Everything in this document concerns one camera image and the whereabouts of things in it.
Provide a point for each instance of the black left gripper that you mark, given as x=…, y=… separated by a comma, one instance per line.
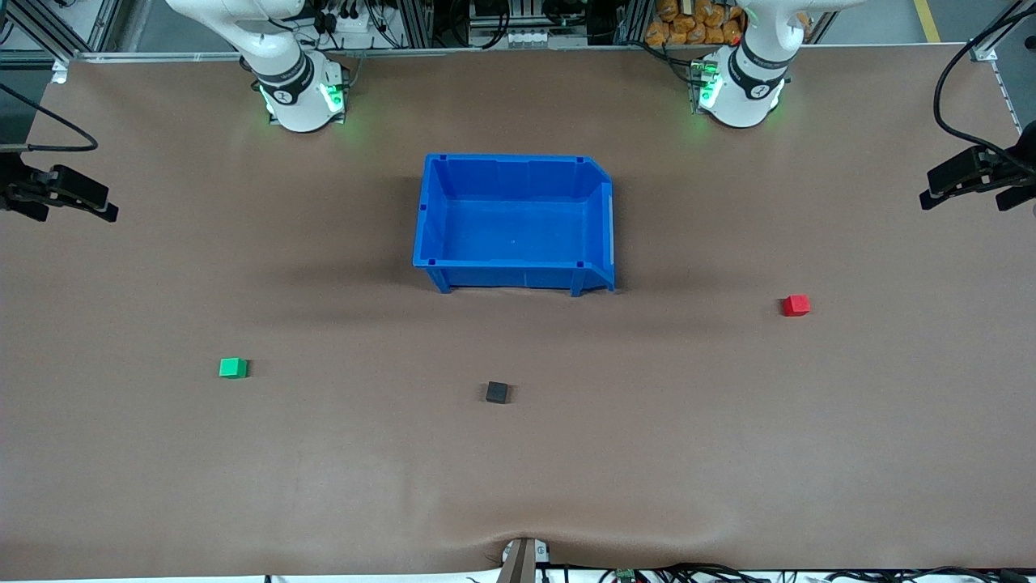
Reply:
x=1021, y=164

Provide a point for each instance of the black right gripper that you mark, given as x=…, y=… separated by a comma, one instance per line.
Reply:
x=11, y=182

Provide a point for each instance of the red cube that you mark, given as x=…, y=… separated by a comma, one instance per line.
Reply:
x=796, y=305

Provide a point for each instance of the green cube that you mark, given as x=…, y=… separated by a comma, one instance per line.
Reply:
x=232, y=368

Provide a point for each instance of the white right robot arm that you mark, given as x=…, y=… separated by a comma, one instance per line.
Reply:
x=295, y=105

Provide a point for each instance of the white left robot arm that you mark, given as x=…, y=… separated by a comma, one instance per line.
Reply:
x=749, y=89

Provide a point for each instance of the black cube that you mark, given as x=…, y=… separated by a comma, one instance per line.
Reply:
x=497, y=393

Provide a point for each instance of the white power strip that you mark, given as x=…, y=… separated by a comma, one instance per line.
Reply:
x=352, y=23

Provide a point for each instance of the orange packets pile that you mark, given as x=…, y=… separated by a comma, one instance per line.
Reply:
x=680, y=28

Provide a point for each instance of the brown table mat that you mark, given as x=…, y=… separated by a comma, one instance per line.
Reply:
x=324, y=453

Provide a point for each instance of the blue plastic storage bin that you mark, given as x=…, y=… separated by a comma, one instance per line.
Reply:
x=514, y=235

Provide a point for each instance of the white connector block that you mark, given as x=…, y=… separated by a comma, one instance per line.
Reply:
x=526, y=38

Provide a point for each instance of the small green circuit board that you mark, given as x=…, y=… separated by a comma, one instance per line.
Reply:
x=625, y=576

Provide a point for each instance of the table edge clamp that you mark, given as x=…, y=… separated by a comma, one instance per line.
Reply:
x=518, y=563

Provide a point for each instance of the aluminium frame profile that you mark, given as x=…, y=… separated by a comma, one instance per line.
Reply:
x=999, y=36
x=48, y=32

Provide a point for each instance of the aluminium table rear rail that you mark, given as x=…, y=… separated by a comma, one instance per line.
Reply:
x=486, y=52

